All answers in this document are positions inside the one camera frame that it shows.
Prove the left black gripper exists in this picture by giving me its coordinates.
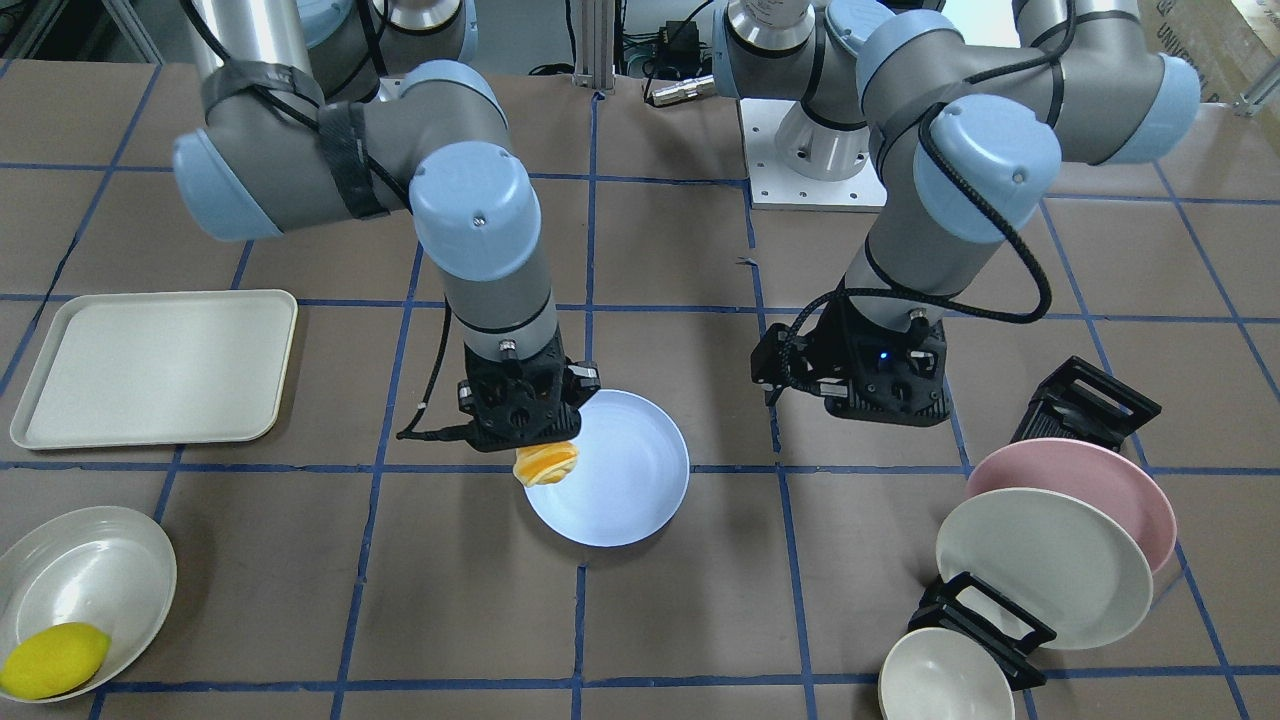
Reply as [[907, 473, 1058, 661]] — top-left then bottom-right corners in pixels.
[[815, 299, 950, 427]]

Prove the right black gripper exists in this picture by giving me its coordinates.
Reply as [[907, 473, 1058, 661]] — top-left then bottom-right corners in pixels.
[[460, 334, 602, 454]]

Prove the orange striped bread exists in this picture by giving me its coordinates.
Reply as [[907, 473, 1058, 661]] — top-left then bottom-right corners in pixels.
[[512, 441, 579, 488]]

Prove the blue plate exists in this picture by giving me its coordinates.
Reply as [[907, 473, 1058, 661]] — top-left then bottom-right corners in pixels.
[[525, 389, 690, 547]]

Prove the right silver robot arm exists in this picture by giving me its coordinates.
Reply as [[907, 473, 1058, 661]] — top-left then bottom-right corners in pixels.
[[173, 1, 600, 452]]

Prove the pink plate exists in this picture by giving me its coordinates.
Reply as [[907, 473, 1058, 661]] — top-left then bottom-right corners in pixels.
[[966, 438, 1178, 571]]

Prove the cream plate in rack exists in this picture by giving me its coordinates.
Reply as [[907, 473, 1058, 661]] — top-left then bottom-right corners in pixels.
[[934, 488, 1155, 650]]

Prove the black dish rack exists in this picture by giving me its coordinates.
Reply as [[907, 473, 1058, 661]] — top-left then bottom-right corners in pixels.
[[909, 356, 1162, 691]]

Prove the cream bowl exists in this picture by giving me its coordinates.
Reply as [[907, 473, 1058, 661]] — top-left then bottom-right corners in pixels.
[[877, 628, 1015, 719]]

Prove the cream tray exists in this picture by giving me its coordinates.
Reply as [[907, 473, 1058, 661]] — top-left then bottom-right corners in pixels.
[[10, 290, 300, 450]]

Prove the cream shallow dish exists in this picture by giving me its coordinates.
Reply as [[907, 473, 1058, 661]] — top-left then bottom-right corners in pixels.
[[1, 506, 178, 697]]

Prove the yellow lemon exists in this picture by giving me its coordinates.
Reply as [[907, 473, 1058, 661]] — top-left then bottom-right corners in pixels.
[[1, 623, 113, 701]]

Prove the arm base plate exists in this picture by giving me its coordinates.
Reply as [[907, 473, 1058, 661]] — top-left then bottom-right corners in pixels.
[[739, 99, 887, 213]]

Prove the aluminium frame post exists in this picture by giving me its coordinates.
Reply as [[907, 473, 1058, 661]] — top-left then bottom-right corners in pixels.
[[570, 1, 622, 96]]

